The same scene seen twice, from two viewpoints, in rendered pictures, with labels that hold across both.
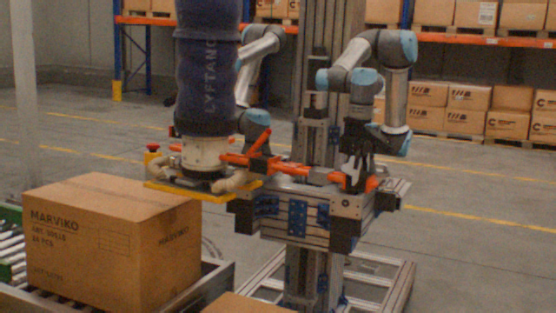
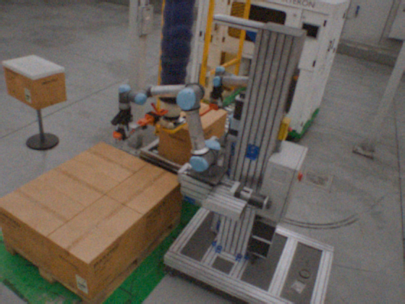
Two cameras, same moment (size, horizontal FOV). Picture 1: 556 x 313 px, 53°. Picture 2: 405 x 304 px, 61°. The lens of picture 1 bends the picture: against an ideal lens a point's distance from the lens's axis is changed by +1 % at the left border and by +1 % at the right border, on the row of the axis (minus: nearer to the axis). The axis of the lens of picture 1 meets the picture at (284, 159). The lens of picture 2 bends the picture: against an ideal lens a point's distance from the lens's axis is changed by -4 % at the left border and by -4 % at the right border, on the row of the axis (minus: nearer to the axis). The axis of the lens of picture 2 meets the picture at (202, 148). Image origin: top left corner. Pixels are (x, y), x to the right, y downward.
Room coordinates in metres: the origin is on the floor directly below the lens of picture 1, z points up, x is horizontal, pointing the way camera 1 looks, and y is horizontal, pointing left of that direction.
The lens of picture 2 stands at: (2.28, -2.36, 2.44)
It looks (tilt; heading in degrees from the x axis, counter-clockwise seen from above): 31 degrees down; 90
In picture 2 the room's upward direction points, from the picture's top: 8 degrees clockwise
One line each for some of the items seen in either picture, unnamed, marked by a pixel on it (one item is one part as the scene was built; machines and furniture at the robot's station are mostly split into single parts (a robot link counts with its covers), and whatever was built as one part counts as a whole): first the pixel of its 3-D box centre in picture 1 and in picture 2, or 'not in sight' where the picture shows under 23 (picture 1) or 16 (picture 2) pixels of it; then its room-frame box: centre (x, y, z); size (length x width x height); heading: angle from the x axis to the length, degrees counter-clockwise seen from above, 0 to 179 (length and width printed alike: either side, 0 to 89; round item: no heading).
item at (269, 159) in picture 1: (264, 163); (152, 117); (1.86, 0.07, 1.19); 0.10 x 0.08 x 0.06; 154
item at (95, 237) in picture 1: (115, 238); (193, 133); (2.16, 0.69, 0.75); 0.60 x 0.40 x 0.40; 64
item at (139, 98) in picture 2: (365, 83); (138, 97); (1.82, -0.25, 1.49); 0.11 x 0.11 x 0.08; 69
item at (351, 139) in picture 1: (356, 136); (124, 114); (1.72, -0.23, 1.33); 0.09 x 0.08 x 0.12; 63
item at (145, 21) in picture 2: not in sight; (145, 19); (1.50, 1.42, 1.62); 0.20 x 0.05 x 0.30; 64
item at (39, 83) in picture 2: not in sight; (35, 81); (0.26, 1.29, 0.82); 0.60 x 0.40 x 0.40; 149
